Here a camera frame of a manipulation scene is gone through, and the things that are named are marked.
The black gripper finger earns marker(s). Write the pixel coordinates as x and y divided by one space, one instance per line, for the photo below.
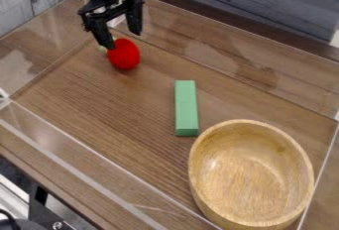
102 34
134 16

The red plush strawberry toy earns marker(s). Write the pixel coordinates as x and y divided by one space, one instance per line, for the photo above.
125 57

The green rectangular block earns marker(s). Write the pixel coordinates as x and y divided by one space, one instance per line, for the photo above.
186 108

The wooden bowl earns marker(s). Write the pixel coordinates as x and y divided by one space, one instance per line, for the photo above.
252 176

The clear acrylic corner bracket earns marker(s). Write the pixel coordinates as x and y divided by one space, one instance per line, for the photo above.
113 23

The clear acrylic tray wall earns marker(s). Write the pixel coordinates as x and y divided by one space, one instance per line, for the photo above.
113 198

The black table clamp mount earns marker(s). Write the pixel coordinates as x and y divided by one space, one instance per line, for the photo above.
41 214

